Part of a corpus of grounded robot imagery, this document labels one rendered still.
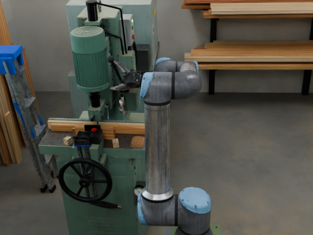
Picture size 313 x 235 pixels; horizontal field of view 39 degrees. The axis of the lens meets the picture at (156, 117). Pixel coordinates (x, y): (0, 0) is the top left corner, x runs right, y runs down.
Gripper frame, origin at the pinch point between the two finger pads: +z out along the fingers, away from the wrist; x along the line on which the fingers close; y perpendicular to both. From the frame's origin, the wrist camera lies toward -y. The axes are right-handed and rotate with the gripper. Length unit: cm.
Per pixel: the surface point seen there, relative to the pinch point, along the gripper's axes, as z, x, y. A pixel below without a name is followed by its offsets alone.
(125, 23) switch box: -10.4, -36.7, -8.3
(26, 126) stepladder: 4, 4, -121
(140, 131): -31.6, 20.0, -17.8
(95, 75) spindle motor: 4.7, -0.2, -7.0
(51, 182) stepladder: -29, 38, -146
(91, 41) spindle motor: 13.7, -12.6, 4.0
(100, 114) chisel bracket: -8.3, 14.4, -23.3
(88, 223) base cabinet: -27, 71, -64
